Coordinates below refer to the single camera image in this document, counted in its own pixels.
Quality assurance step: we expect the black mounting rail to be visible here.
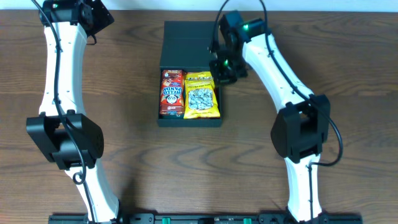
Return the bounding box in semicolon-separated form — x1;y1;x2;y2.
48;212;364;224

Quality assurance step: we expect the Hello Panda snack bag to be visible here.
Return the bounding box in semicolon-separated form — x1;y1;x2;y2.
159;70;185;119

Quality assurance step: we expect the yellow Hacks candy bag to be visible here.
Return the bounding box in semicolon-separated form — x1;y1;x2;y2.
184;72;220;119

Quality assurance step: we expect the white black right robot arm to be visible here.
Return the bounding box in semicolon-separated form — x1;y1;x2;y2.
210;14;330;223

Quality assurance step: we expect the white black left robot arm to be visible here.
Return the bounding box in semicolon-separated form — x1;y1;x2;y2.
26;0;124;223

